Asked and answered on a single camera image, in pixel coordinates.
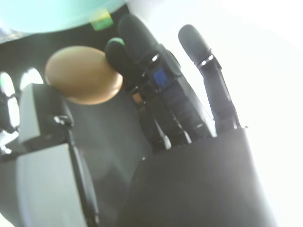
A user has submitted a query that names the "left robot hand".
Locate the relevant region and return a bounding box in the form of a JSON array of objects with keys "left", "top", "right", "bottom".
[{"left": 15, "top": 13, "right": 278, "bottom": 227}]

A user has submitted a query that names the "brown egg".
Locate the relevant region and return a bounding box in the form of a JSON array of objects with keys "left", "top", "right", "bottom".
[{"left": 45, "top": 46, "right": 124, "bottom": 105}]

